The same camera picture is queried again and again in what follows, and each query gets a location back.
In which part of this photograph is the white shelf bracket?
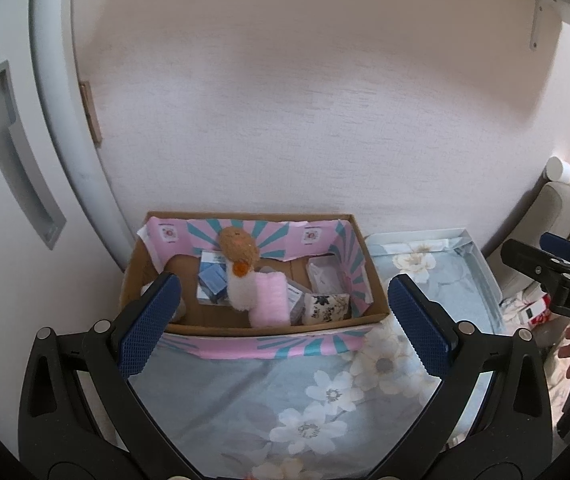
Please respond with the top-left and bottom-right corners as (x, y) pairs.
(530, 0), (554, 51)

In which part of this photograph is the brown and white plush sock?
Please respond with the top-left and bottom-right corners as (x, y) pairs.
(215, 226), (262, 312)

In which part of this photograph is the white printed tissue pack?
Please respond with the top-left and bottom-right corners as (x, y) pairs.
(301, 292), (352, 326)

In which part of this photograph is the beige cushion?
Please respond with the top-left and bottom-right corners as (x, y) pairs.
(485, 180), (570, 292)

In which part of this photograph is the white cup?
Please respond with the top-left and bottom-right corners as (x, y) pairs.
(544, 156), (570, 184)

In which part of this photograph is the pink striped cardboard box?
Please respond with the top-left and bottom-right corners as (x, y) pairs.
(121, 211), (391, 361)

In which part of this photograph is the grey recessed door handle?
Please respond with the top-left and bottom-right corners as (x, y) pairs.
(0, 60), (68, 251)

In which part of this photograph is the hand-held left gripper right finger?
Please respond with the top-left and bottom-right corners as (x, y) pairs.
(367, 274), (553, 480)

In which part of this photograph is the brass door plate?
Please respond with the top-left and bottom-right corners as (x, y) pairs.
(79, 81), (104, 147)

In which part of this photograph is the white floral sock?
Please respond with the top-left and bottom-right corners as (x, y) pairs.
(139, 281), (187, 322)

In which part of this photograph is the blue floral bed sheet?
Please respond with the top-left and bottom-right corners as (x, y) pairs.
(130, 227), (509, 480)

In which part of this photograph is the pink fuzzy sock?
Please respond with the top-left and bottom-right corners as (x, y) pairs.
(247, 272), (292, 329)

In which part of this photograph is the dental floss packet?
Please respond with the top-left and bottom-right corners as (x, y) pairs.
(307, 257), (351, 295)

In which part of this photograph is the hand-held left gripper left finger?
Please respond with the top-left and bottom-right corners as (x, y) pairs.
(17, 271), (201, 480)

